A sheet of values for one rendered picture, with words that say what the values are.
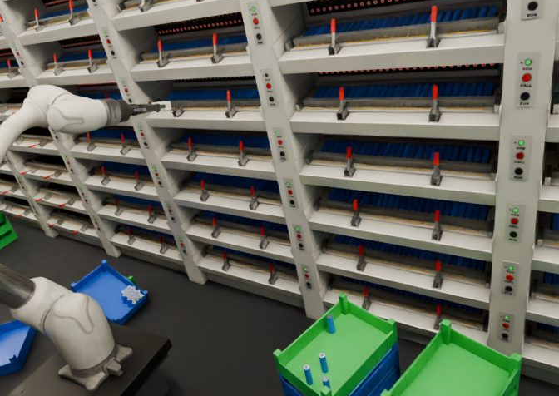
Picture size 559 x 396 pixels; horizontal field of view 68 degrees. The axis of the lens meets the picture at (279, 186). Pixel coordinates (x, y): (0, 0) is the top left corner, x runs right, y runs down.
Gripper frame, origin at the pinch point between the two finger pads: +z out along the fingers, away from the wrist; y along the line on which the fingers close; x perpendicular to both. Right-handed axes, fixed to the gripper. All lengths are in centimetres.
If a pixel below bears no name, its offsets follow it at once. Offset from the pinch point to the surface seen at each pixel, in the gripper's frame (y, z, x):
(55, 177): -116, 16, -42
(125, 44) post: -18.0, 1.5, 23.3
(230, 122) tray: 27.0, 6.6, -6.4
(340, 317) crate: 73, -1, -66
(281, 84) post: 52, 3, 6
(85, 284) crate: -64, -7, -87
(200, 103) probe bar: 9.3, 11.3, 0.0
